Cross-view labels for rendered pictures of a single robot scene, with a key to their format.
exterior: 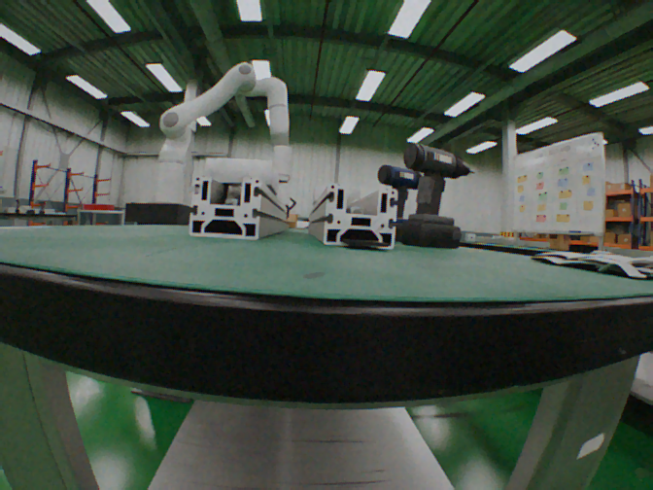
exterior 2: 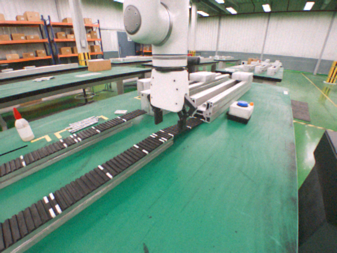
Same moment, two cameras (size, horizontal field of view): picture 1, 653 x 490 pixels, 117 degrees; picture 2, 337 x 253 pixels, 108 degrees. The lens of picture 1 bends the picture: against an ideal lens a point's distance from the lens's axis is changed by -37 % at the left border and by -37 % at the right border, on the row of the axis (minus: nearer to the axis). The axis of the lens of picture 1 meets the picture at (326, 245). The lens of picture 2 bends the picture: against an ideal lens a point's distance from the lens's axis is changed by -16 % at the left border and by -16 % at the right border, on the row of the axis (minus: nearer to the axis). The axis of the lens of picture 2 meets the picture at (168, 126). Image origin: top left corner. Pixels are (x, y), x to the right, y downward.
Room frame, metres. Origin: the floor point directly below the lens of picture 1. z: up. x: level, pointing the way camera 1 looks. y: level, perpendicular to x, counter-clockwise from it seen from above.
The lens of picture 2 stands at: (1.69, 0.49, 1.03)
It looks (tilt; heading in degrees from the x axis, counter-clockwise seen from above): 28 degrees down; 223
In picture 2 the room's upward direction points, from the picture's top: straight up
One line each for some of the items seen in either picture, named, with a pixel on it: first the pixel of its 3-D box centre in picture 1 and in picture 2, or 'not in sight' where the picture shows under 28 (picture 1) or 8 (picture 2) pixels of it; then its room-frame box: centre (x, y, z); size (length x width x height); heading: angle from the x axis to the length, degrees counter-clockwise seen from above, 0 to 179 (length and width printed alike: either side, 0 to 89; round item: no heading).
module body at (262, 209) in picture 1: (259, 216); (230, 91); (0.82, 0.18, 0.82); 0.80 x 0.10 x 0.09; 5
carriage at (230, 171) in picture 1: (245, 185); (242, 78); (0.57, 0.16, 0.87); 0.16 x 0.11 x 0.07; 5
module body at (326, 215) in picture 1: (332, 221); (202, 86); (0.84, -0.01, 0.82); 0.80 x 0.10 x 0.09; 5
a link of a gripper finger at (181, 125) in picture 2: not in sight; (185, 122); (1.41, 0.28, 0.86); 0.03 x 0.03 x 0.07; 5
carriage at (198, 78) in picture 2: (333, 202); (202, 78); (0.84, -0.01, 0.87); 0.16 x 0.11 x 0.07; 5
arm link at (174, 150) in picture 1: (175, 140); not in sight; (1.33, 0.73, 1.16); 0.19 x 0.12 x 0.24; 13
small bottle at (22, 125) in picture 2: not in sight; (21, 124); (1.75, -0.13, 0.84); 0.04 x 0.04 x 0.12
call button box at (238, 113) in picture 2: not in sight; (238, 111); (1.09, 0.32, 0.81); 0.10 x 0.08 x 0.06; 95
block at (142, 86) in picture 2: not in sight; (149, 88); (1.14, -0.20, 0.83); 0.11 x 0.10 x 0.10; 81
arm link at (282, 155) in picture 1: (281, 160); (168, 23); (1.42, 0.23, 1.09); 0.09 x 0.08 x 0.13; 6
